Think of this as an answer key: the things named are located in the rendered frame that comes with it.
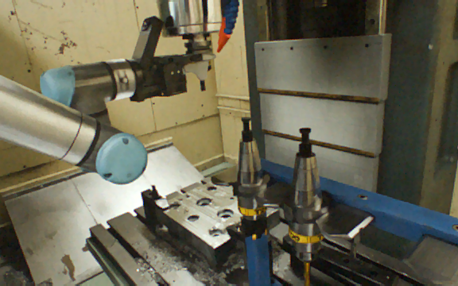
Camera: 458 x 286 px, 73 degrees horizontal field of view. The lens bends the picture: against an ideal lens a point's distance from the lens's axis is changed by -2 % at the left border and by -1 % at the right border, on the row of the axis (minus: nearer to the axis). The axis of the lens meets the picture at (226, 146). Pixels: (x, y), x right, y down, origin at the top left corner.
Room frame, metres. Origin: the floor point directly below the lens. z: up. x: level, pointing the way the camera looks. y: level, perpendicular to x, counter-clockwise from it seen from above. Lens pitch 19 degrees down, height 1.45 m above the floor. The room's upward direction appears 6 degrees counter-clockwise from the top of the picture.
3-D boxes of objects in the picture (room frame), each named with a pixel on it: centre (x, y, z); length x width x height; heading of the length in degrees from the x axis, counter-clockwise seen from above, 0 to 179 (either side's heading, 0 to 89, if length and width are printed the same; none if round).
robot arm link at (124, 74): (0.63, 0.19, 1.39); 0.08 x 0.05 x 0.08; 43
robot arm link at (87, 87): (0.57, 0.25, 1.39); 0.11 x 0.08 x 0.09; 133
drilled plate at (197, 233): (0.80, 0.05, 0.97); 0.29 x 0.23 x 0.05; 39
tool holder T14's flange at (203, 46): (0.77, 0.04, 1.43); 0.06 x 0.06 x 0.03
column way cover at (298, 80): (1.05, -0.30, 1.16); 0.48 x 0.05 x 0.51; 39
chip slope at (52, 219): (1.29, 0.46, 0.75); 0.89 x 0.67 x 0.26; 129
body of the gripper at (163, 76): (0.68, 0.14, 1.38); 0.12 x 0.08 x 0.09; 133
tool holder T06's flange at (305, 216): (0.39, -0.10, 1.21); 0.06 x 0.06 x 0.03
